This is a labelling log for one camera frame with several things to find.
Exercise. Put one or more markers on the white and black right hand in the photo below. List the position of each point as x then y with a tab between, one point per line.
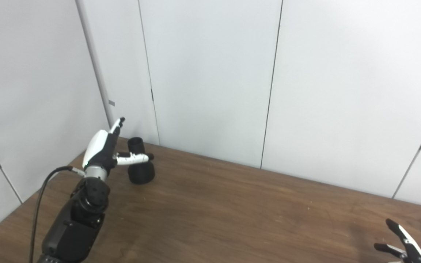
409	246

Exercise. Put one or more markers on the white and black left hand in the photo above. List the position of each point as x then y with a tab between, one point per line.
99	148

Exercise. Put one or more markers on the black funnel-shaped nozzle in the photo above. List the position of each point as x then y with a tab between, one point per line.
141	171

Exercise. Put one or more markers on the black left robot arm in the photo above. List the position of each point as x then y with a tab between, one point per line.
75	219

